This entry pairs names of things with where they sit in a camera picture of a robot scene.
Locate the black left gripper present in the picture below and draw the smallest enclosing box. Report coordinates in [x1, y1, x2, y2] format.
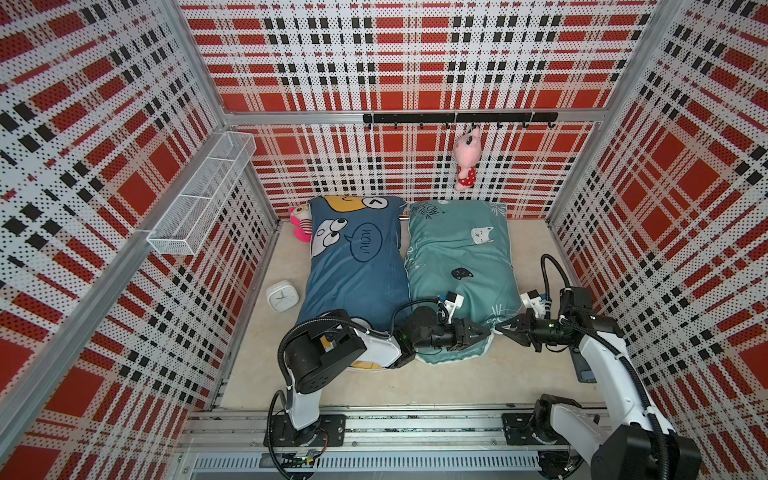
[413, 318, 490, 351]

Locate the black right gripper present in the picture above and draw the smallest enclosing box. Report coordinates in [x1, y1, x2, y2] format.
[495, 308, 572, 354]

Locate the teal cat print pillow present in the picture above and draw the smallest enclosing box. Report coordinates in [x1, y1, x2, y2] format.
[405, 200, 522, 329]

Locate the blue cartoon print pillow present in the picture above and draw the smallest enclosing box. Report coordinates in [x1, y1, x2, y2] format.
[296, 196, 411, 334]

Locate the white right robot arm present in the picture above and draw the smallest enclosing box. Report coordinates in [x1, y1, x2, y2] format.
[495, 307, 702, 479]

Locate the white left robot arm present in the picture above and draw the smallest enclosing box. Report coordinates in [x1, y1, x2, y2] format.
[264, 298, 491, 447]

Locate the pink hanging plush doll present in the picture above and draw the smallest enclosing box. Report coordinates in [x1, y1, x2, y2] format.
[453, 126, 482, 191]

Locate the white square alarm clock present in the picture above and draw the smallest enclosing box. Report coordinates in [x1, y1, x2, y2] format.
[265, 280, 300, 313]

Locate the pink striped plush toy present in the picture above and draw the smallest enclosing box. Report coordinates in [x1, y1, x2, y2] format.
[290, 204, 313, 243]

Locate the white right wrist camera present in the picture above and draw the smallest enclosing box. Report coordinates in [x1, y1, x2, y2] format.
[520, 290, 551, 319]

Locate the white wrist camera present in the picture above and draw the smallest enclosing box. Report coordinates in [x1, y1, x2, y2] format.
[520, 290, 551, 319]
[438, 291, 465, 317]

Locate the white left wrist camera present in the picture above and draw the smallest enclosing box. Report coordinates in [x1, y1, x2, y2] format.
[438, 291, 465, 317]

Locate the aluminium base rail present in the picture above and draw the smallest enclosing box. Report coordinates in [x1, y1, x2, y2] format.
[170, 404, 578, 479]

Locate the black wall hook rail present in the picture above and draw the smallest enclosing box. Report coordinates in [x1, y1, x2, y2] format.
[362, 111, 559, 126]

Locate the white wire mesh basket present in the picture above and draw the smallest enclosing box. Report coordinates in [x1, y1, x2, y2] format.
[148, 131, 256, 256]

